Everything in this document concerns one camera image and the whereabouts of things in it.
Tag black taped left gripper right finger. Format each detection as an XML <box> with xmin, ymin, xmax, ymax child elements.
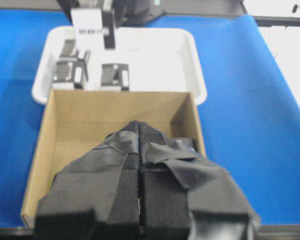
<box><xmin>139</xmin><ymin>122</ymin><xmax>260</xmax><ymax>240</ymax></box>

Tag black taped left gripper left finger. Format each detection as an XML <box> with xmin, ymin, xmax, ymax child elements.
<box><xmin>34</xmin><ymin>121</ymin><xmax>140</xmax><ymax>240</ymax></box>

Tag black small product box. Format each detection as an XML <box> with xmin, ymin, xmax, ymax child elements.
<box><xmin>70</xmin><ymin>8</ymin><xmax>116</xmax><ymax>50</ymax></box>

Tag black small box carton right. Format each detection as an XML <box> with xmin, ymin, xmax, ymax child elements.
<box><xmin>167</xmin><ymin>137</ymin><xmax>198</xmax><ymax>154</ymax></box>

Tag brown cardboard box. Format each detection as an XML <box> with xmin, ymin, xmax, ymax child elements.
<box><xmin>20</xmin><ymin>90</ymin><xmax>206</xmax><ymax>228</ymax></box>

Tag black small box tray lower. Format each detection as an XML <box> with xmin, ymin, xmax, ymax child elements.
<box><xmin>100</xmin><ymin>63</ymin><xmax>130</xmax><ymax>92</ymax></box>

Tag black small box tray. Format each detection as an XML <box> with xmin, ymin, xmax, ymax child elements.
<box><xmin>52</xmin><ymin>50</ymin><xmax>91</xmax><ymax>90</ymax></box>
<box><xmin>100</xmin><ymin>63</ymin><xmax>130</xmax><ymax>92</ymax></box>

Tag black small box tray right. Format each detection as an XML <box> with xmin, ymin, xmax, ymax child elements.
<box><xmin>52</xmin><ymin>50</ymin><xmax>91</xmax><ymax>90</ymax></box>

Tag black small box in tray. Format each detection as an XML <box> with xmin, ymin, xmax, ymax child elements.
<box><xmin>60</xmin><ymin>39</ymin><xmax>78</xmax><ymax>58</ymax></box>

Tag blue table cloth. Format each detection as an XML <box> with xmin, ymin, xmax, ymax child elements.
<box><xmin>0</xmin><ymin>10</ymin><xmax>300</xmax><ymax>228</ymax></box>

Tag white plastic tray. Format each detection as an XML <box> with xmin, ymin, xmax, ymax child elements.
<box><xmin>32</xmin><ymin>26</ymin><xmax>207</xmax><ymax>105</ymax></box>

